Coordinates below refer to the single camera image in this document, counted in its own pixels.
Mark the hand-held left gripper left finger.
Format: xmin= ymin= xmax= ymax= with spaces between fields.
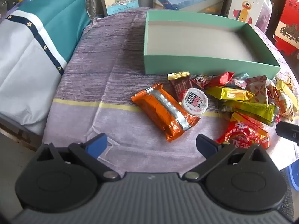
xmin=35 ymin=133 xmax=121 ymax=182

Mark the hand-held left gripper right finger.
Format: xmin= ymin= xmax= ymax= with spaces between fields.
xmin=182 ymin=134 xmax=265 ymax=182

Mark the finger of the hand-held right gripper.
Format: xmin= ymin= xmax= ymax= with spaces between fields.
xmin=276 ymin=121 xmax=299 ymax=145

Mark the orange yellow puffy snack packet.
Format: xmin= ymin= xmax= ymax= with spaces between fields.
xmin=273 ymin=90 xmax=294 ymax=121

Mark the red yellow-edged snack packet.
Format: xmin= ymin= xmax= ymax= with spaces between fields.
xmin=216 ymin=111 xmax=270 ymax=150

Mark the yellow-green snack packet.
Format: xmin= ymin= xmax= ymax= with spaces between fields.
xmin=222 ymin=100 xmax=279 ymax=126

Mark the round white jelly cup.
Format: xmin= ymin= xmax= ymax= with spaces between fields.
xmin=181 ymin=88 xmax=209 ymax=115

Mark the orange foil snack packet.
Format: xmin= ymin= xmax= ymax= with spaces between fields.
xmin=131 ymin=83 xmax=201 ymax=142

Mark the pink patterned snack packet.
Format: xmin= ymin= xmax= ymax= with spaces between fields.
xmin=244 ymin=75 xmax=269 ymax=104

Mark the yellow gold snack packet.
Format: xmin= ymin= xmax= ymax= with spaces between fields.
xmin=206 ymin=86 xmax=255 ymax=101

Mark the brown gold-edged snack packet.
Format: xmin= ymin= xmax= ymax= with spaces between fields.
xmin=167 ymin=72 xmax=194 ymax=102

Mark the red candy packet gold print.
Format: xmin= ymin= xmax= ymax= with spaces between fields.
xmin=206 ymin=72 xmax=235 ymax=88

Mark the mint green cardboard box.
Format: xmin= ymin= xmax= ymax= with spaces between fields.
xmin=143 ymin=10 xmax=281 ymax=78

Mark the blue plastic bin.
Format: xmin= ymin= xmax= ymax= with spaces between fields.
xmin=285 ymin=161 xmax=297 ymax=193

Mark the purple striped tablecloth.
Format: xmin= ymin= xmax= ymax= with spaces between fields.
xmin=43 ymin=7 xmax=299 ymax=175

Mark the teal white fabric bag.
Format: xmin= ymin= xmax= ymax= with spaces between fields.
xmin=0 ymin=0 xmax=93 ymax=136

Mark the red cardboard box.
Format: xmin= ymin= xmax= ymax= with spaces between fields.
xmin=273 ymin=0 xmax=299 ymax=59

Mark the clear plastic bag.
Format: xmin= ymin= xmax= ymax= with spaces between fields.
xmin=256 ymin=0 xmax=281 ymax=32

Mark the white duck toy box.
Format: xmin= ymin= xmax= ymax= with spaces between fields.
xmin=227 ymin=0 xmax=271 ymax=27

